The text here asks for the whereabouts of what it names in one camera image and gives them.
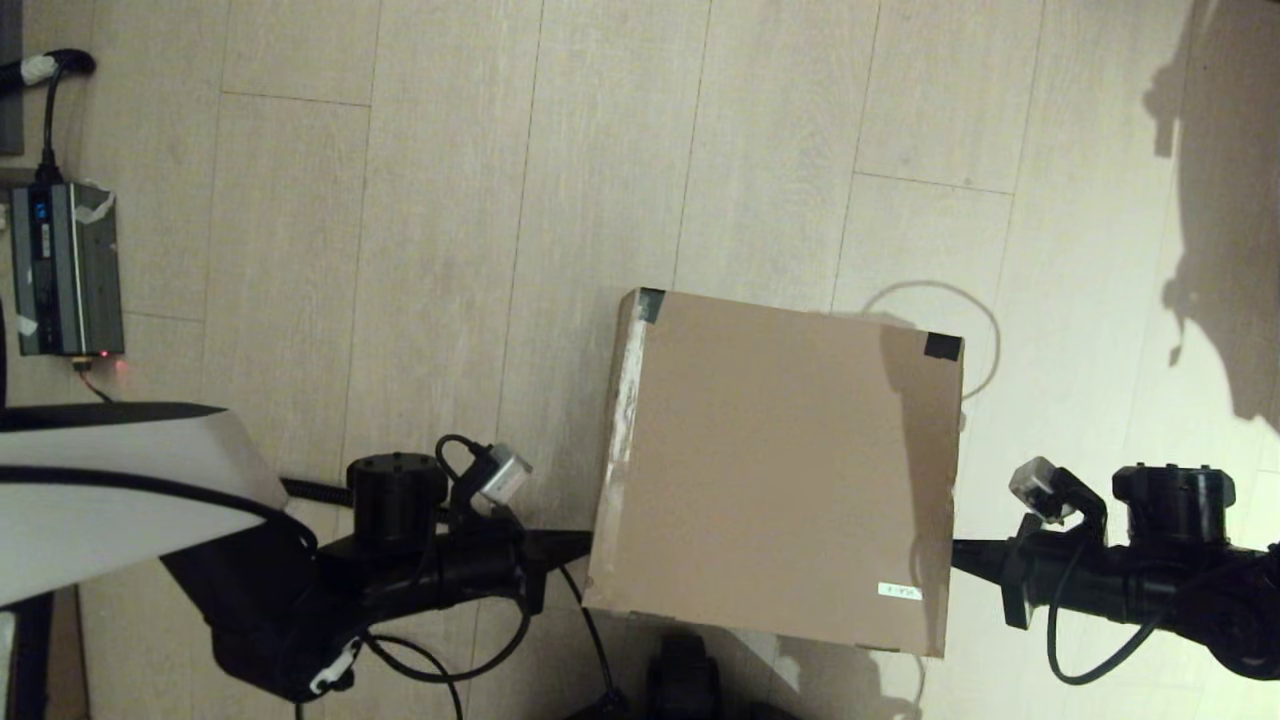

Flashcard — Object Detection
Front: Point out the brown cardboard shoe box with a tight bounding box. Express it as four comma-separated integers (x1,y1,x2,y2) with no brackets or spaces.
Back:
583,288,966,658

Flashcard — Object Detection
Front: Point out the black ridged robot part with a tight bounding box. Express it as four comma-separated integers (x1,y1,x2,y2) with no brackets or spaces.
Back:
645,635,721,720

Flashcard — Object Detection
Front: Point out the grey power supply unit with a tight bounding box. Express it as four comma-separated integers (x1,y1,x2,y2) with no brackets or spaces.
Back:
10,183,126,358

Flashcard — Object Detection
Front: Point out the dark flat panel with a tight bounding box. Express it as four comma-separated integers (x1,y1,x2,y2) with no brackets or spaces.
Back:
0,0,26,156

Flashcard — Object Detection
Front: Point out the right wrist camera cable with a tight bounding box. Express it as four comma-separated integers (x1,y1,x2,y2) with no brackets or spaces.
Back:
1045,540,1280,686

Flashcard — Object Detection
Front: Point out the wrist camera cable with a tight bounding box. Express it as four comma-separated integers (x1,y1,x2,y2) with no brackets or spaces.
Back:
1045,540,1280,686
360,435,533,686

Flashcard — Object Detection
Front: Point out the black coiled cable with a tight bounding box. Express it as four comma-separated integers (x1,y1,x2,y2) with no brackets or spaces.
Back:
78,360,629,720

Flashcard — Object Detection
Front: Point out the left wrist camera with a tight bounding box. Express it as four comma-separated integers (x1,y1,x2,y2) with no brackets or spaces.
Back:
478,445,533,504

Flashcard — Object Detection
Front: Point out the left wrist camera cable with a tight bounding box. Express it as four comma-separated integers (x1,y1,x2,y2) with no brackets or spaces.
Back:
360,435,533,686

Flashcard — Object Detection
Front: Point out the thin black cable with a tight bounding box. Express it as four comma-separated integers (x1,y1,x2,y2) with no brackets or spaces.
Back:
295,635,466,720

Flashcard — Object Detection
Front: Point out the thick black taped cable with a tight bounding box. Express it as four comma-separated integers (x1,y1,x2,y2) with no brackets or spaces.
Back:
0,47,96,184

